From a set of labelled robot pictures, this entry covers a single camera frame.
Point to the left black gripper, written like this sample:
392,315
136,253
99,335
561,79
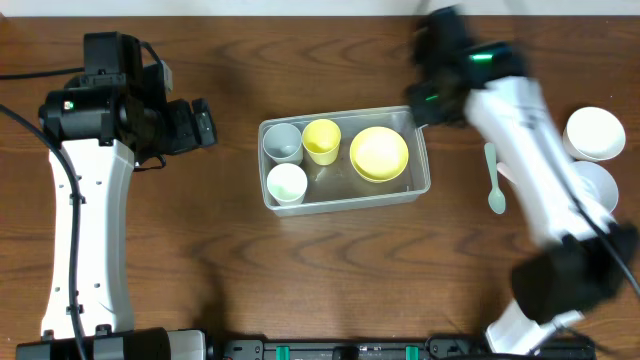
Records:
185,126

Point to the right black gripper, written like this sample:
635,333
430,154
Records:
423,107

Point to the grey plastic cup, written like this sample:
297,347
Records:
283,144

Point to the yellow plastic bowl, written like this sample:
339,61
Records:
379,154

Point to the white plastic cup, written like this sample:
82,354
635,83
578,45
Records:
287,184

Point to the clear plastic container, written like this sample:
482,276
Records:
338,187

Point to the yellow plastic cup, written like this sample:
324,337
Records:
321,139

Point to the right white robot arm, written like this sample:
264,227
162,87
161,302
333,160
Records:
585,253

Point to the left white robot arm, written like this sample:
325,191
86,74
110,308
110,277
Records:
96,137

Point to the pale green plastic spoon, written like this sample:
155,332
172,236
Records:
496,198

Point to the white bowl upper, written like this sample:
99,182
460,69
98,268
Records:
593,134

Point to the white bowl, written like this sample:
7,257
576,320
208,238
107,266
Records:
596,183
593,134

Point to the white bowl lower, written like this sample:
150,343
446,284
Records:
596,183

